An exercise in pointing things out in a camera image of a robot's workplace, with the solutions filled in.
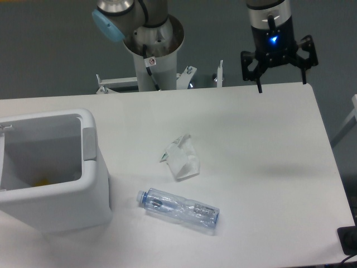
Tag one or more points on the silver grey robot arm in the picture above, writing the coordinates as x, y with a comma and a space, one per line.
119, 19

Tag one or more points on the white trash can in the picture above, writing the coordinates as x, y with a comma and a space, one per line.
53, 174

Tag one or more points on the white paper carton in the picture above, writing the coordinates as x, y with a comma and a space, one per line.
181, 158

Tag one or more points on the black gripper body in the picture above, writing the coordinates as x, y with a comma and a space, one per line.
276, 47

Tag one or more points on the clear plastic water bottle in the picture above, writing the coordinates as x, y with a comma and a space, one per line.
175, 209

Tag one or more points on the black device at table edge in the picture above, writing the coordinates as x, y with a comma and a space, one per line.
347, 237

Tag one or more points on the white frame at right edge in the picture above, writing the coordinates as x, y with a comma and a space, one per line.
348, 123

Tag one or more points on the white metal base frame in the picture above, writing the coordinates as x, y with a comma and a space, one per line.
184, 80

